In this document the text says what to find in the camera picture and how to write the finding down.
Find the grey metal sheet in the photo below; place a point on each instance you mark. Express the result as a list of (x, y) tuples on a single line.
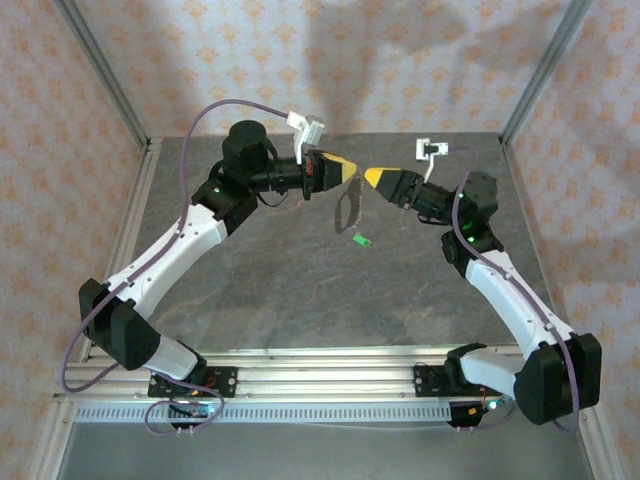
[(325, 455)]

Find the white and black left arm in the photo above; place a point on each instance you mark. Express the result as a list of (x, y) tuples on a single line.
[(165, 260)]

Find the aluminium side rail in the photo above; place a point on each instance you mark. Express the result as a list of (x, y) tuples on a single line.
[(127, 220), (537, 225)]

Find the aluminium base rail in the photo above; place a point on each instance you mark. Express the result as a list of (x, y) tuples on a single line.
[(325, 372)]

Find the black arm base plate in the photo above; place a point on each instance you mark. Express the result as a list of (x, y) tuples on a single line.
[(227, 382), (422, 382)]

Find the green key tag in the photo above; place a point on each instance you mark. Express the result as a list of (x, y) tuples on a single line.
[(360, 240)]

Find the aluminium frame post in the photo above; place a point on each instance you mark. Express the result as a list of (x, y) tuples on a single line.
[(106, 75), (542, 75)]

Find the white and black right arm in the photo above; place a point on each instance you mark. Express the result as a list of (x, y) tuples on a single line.
[(510, 295)]

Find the small circuit board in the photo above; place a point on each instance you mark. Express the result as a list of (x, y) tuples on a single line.
[(197, 411), (475, 412)]

